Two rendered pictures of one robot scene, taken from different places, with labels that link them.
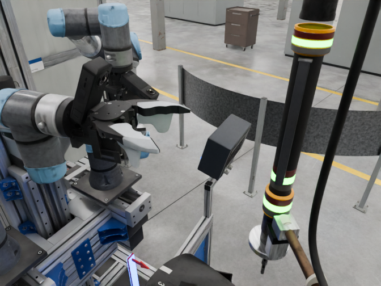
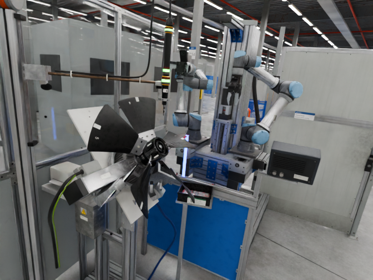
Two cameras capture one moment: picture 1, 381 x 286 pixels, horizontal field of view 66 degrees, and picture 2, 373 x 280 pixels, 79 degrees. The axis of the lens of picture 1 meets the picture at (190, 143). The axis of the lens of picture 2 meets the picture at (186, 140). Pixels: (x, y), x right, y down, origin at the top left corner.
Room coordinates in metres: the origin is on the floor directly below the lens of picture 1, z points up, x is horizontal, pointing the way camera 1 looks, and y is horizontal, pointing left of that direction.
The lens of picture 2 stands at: (0.38, -1.40, 1.59)
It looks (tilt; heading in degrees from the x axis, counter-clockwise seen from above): 16 degrees down; 85
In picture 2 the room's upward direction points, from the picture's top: 5 degrees clockwise
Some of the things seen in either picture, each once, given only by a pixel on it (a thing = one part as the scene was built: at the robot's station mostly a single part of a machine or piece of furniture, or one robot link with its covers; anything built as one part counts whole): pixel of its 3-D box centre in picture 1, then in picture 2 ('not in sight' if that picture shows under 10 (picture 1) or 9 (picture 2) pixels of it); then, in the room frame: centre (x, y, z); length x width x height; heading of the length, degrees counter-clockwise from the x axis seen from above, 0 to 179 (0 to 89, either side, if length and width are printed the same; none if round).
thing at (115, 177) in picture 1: (105, 170); (246, 144); (1.03, 0.38, 1.09); 0.15 x 0.15 x 0.10
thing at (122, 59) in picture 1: (118, 57); (237, 71); (0.82, 0.20, 1.65); 0.08 x 0.08 x 0.05
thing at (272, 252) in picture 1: (274, 228); (163, 91); (0.34, -0.14, 1.50); 0.09 x 0.07 x 0.10; 6
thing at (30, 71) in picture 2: not in sight; (36, 72); (-0.28, -0.20, 1.54); 0.10 x 0.07 x 0.09; 6
